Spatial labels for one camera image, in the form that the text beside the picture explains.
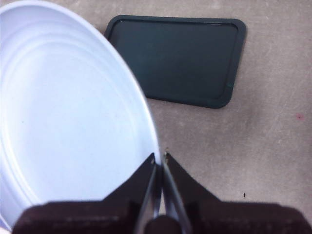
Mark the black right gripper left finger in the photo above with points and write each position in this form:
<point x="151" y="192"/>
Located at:
<point x="97" y="217"/>

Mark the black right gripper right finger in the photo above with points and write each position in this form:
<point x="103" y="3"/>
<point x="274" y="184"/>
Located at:
<point x="231" y="219"/>

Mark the pale blue round plate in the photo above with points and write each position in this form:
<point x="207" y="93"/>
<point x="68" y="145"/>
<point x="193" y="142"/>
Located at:
<point x="61" y="97"/>

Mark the black rectangular tray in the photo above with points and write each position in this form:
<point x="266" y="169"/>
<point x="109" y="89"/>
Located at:
<point x="175" y="61"/>

